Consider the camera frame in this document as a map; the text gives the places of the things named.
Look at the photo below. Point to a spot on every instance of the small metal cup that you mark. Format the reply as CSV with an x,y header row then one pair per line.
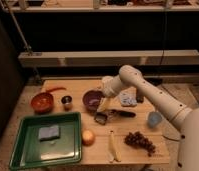
x,y
67,102

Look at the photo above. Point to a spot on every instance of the red bowl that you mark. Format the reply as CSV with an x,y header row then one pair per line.
x,y
42,102

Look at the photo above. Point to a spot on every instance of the dark red grape bunch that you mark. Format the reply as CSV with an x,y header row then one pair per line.
x,y
138,140

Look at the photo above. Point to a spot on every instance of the blue sponge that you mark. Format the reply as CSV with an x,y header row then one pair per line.
x,y
48,133

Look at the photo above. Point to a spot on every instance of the red chili pepper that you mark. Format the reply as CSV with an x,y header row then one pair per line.
x,y
55,89

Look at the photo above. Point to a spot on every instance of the dark metal cookie cutter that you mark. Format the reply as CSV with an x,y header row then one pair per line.
x,y
101,118

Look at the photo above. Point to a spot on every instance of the pale yellow banana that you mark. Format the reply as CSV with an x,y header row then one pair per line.
x,y
112,148

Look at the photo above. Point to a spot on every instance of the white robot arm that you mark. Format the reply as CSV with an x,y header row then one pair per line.
x,y
183,118

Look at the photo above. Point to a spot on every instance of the wooden cutting board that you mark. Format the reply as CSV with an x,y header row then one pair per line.
x,y
98,153

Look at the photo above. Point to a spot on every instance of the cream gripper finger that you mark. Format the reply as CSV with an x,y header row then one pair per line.
x,y
104,103

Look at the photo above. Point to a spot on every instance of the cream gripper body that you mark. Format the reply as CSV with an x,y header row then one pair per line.
x,y
106,87

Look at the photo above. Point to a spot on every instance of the light blue plastic cup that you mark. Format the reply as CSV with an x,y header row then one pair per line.
x,y
154,118

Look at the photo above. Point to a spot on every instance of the purple bowl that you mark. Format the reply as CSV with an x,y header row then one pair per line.
x,y
91,99

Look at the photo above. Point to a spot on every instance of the dark rectangular block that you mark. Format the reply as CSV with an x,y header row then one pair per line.
x,y
139,97

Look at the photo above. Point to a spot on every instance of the black handled knife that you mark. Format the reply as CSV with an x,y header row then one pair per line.
x,y
122,113

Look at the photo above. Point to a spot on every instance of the metal stand pole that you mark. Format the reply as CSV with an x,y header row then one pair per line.
x,y
27,47

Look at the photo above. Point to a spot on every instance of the light blue cloth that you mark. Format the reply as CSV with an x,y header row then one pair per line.
x,y
127,99

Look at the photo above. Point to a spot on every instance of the green plastic tray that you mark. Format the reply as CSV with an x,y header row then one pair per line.
x,y
29,152

